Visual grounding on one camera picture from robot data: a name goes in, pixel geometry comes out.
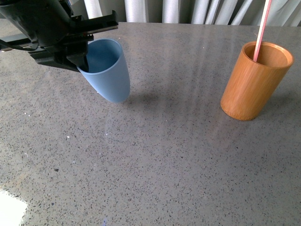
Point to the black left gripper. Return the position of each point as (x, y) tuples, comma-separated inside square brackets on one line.
[(50, 33)]

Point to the blue plastic cup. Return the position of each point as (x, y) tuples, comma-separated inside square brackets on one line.
[(107, 70)]

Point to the orange bamboo chopstick holder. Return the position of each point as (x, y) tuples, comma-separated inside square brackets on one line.
[(251, 83)]

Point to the grey pleated curtain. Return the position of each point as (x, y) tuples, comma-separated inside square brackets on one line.
[(220, 12)]

